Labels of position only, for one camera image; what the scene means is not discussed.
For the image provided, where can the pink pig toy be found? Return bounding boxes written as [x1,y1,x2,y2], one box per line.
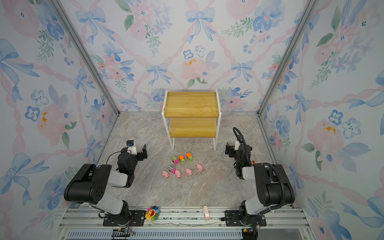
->
[162,171,170,179]
[197,164,204,172]
[175,170,182,179]
[186,168,193,176]

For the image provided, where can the white wood two-tier shelf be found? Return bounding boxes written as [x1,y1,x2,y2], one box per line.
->
[161,89,222,150]

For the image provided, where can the pink green toy truck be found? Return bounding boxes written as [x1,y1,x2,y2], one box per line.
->
[172,156,180,165]

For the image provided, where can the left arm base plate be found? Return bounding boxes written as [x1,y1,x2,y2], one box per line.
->
[103,210,146,227]

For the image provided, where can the orange green toy truck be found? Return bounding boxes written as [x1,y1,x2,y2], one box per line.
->
[179,155,186,165]

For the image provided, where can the orange yellow toy truck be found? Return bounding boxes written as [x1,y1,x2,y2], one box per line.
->
[186,153,194,161]

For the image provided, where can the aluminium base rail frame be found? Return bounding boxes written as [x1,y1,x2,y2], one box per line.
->
[53,205,315,240]

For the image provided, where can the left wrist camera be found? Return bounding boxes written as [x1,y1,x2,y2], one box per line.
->
[126,140,137,155]

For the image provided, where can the rainbow flower plush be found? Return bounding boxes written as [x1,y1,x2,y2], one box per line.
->
[145,206,160,222]

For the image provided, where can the pink eraser block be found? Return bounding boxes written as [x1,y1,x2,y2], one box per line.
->
[203,206,211,221]

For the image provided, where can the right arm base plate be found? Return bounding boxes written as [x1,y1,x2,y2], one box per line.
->
[221,210,267,227]

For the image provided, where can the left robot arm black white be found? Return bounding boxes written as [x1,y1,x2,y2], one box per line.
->
[64,140,148,227]

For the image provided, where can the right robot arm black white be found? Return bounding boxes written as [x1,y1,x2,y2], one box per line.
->
[225,127,296,226]

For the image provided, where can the pink teal toy truck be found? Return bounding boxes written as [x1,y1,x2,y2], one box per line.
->
[168,165,176,174]

